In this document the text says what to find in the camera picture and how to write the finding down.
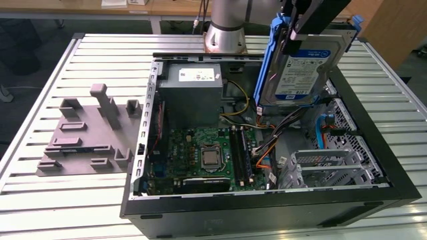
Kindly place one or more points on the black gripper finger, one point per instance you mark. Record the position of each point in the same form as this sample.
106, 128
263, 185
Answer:
314, 17

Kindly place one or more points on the hard disk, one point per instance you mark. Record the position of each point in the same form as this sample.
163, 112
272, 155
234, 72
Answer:
300, 80

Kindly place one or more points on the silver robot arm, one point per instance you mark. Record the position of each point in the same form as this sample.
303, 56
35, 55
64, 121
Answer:
227, 37

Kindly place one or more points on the metal disk bay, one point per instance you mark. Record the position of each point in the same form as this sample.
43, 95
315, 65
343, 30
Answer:
328, 168

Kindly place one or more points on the metal optical drive cage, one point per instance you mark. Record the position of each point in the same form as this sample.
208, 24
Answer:
276, 111

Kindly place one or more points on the grey power supply unit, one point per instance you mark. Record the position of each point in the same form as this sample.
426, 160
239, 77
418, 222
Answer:
187, 105

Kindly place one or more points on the small white box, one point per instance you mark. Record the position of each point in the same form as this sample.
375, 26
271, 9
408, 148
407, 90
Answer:
138, 2

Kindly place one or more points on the black RAM slot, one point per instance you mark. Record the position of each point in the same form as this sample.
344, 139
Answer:
235, 155

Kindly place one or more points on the white papers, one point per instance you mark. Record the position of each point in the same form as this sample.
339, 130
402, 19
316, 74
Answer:
114, 3

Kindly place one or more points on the green motherboard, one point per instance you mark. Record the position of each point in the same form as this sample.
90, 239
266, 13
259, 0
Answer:
187, 140

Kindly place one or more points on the silver CPU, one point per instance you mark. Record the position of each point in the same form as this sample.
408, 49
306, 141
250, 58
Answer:
211, 158

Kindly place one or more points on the wooden desk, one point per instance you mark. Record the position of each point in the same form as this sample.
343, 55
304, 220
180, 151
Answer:
100, 11

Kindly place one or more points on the black CPU socket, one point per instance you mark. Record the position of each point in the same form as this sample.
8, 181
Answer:
211, 171

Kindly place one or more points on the black graphics card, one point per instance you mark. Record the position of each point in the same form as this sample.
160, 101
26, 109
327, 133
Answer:
203, 184

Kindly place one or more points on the black PC case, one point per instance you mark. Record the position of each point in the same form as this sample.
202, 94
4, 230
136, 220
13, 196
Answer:
234, 215

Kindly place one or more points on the grey parts rack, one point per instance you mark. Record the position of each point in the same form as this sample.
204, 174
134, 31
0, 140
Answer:
90, 160

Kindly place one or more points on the black office chair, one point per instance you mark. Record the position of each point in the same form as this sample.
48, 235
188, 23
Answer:
20, 65

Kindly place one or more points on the grey stand foot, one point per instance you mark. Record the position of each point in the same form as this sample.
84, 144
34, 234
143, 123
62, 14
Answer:
5, 95

